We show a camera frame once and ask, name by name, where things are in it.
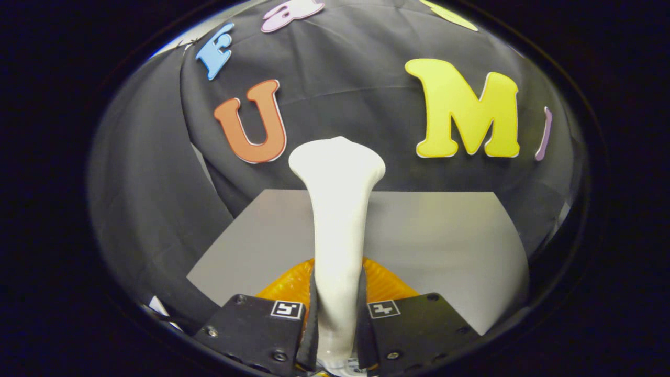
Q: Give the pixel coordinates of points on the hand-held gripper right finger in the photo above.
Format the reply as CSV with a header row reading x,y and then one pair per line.
x,y
366,340

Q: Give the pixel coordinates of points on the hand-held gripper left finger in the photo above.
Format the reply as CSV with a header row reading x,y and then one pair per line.
x,y
309,340

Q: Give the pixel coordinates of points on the black backdrop cloth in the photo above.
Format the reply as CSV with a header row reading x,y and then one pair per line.
x,y
340,68

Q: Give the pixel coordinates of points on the grey drawer cabinet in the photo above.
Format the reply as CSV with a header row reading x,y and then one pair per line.
x,y
445,246

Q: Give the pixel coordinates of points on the white garment steamer head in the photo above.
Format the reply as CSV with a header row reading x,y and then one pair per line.
x,y
337,220

